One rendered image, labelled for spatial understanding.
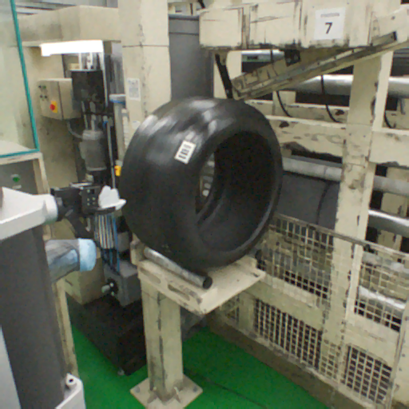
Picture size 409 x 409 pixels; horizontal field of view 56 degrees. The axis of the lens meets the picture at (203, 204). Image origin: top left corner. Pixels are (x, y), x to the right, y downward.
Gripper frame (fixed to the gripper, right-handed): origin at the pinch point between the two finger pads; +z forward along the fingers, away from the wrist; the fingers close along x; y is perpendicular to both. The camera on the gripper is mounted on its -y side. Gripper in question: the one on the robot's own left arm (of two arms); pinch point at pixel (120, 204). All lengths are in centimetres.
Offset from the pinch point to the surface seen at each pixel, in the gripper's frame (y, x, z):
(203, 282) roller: -28.3, -11.2, 25.5
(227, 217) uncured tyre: -17, 9, 59
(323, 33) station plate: 51, -28, 50
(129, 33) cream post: 50, 32, 24
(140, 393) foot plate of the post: -117, 39, 39
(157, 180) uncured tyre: 7.5, -5.6, 8.7
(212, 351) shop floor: -113, 35, 87
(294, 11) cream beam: 58, -18, 49
